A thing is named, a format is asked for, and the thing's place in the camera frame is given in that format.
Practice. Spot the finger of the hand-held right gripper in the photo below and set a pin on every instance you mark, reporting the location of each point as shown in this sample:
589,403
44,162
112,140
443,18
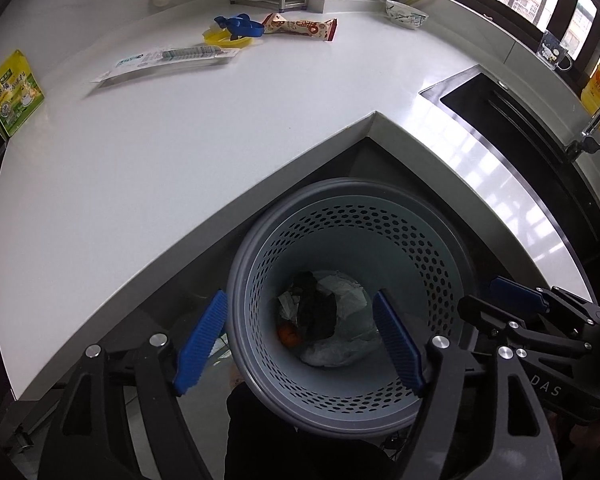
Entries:
480,315
515,295

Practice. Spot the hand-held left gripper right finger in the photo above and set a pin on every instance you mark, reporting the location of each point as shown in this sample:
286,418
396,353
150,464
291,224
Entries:
397,342

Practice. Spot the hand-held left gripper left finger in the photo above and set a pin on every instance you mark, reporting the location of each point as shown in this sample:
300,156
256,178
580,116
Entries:
200,342

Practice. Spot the clear plastic bag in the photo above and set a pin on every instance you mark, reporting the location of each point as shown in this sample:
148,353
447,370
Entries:
340,352

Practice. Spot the white paper bag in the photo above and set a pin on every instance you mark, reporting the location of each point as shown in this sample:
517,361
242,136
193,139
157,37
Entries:
352,295

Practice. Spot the black cloth glove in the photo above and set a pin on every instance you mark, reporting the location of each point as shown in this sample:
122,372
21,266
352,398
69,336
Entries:
315,310

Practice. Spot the grey perforated waste bin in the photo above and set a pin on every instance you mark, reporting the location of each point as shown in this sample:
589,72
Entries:
420,240

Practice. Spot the black kitchen sink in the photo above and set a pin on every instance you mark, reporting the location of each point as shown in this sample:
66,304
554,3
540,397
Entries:
505,110

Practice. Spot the clear glass mug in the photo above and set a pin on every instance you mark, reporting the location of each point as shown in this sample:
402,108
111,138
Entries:
552,50

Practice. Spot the toothbrush blister package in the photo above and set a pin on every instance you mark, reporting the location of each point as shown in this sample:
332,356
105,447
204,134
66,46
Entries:
130,65

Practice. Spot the white patterned bowl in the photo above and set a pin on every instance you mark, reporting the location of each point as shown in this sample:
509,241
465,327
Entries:
405,15

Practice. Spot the yellow green spout pouch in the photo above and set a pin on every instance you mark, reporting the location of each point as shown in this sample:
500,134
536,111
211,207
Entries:
15,95

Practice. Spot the red-white snack wrapper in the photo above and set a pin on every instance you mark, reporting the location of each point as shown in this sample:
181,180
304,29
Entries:
300,26

